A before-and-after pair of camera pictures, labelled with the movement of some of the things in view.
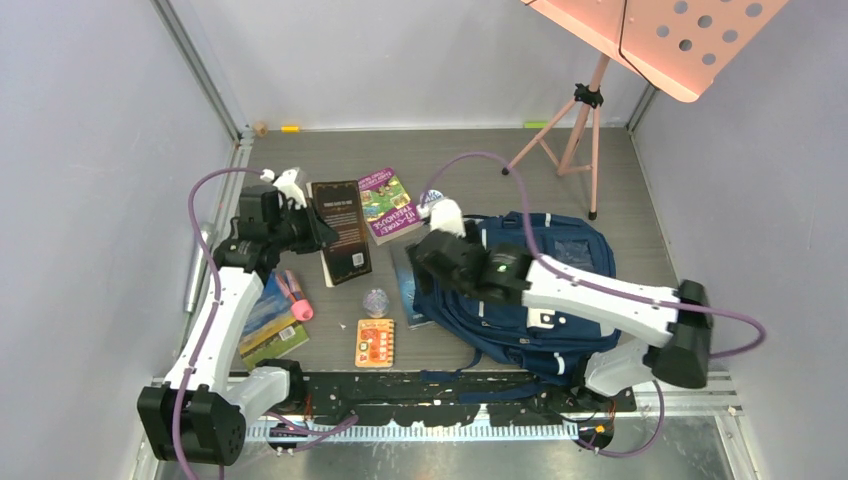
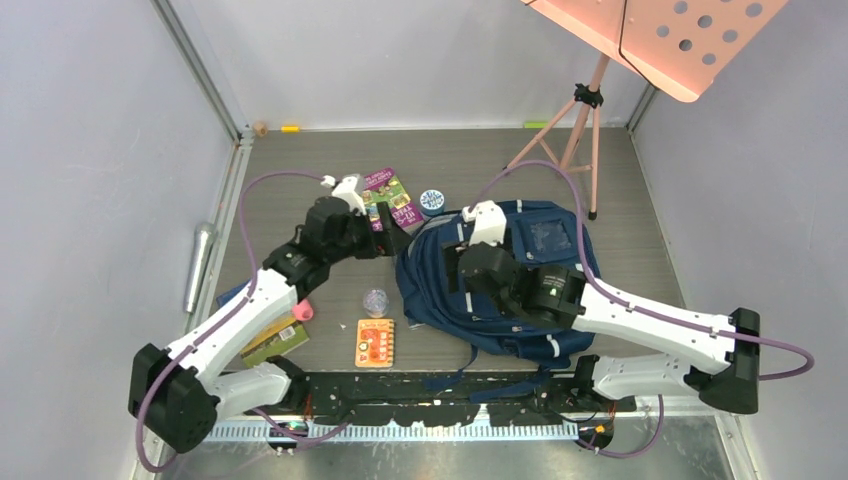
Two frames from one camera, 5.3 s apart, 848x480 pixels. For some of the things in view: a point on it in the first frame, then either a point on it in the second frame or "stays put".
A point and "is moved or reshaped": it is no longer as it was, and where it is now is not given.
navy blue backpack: (561, 353) is moved or reshaped
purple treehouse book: (386, 205) stays put
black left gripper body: (302, 233) → (364, 238)
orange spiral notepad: (374, 343) stays put
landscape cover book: (272, 330) stays put
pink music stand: (679, 46) stays put
